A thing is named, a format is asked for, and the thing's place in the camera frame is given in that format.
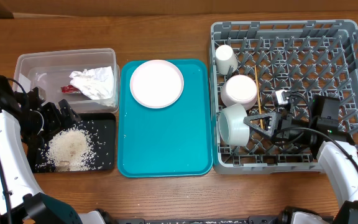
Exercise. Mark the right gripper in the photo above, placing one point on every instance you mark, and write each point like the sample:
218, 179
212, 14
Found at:
282, 121

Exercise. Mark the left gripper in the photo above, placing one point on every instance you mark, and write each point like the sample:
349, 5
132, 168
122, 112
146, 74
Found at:
50, 110

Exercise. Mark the wooden chopstick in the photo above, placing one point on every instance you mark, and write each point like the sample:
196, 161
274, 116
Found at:
258, 96

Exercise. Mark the red snack wrapper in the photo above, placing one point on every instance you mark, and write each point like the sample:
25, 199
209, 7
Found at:
69, 89

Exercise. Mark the white rice pile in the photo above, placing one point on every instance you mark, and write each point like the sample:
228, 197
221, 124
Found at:
70, 149

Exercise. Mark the grey bowl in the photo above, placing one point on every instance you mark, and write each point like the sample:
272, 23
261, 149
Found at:
232, 128

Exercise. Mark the pink small bowl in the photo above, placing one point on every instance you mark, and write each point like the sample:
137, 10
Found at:
239, 89

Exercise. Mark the white napkin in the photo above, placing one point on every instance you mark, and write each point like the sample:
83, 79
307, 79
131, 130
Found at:
96, 84

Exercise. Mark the white cup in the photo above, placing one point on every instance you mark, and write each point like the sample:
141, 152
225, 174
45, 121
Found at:
225, 59

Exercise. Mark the pink plate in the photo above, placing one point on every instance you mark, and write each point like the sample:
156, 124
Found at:
157, 84

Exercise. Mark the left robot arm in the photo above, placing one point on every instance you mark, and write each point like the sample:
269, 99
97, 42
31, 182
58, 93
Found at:
21, 197

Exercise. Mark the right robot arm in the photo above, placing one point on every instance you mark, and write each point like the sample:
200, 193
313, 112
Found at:
335, 150

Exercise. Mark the grey dishwasher rack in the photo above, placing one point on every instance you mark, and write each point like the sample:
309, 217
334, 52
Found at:
310, 57

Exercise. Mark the black plastic tray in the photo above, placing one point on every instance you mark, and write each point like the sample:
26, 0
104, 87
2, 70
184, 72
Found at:
104, 137

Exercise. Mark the clear plastic bin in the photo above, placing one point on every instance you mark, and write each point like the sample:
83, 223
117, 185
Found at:
51, 70

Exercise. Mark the teal serving tray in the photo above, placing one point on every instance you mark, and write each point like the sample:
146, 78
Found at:
168, 142

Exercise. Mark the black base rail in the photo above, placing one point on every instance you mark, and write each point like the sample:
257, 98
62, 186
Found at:
249, 220

